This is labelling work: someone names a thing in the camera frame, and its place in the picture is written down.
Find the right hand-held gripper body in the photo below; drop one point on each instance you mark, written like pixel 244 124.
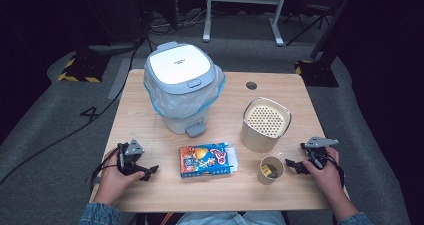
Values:
pixel 318 151

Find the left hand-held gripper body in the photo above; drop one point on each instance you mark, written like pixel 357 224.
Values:
pixel 130 160

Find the yellow scrap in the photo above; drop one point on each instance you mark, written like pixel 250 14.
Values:
pixel 266 170

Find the brown paper cup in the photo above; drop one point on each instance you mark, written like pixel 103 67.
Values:
pixel 266 180

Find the beige round strainer container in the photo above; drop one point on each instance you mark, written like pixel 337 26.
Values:
pixel 258 138

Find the colourful blue snack box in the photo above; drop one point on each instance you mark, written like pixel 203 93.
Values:
pixel 203 160

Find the white pedal trash bin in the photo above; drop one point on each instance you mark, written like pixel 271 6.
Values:
pixel 180 65

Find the person's right hand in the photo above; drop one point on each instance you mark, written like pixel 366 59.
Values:
pixel 330 178

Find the person's left hand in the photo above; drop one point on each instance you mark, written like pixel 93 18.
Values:
pixel 111 185

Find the clear blue-edged bin liner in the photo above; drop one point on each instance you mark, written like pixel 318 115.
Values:
pixel 181 103

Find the black stand base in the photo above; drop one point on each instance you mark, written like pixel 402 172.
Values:
pixel 318 75

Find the person's light jeans lap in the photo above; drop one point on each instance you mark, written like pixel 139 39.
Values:
pixel 230 218

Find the black round table grommet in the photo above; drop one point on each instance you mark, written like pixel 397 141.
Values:
pixel 251 85

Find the yellow-black striped stand base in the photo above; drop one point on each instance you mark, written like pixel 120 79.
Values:
pixel 83 70

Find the black tripod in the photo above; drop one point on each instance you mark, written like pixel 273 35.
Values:
pixel 310 21

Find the dark slanted stand post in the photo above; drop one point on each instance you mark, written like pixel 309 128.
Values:
pixel 333 21

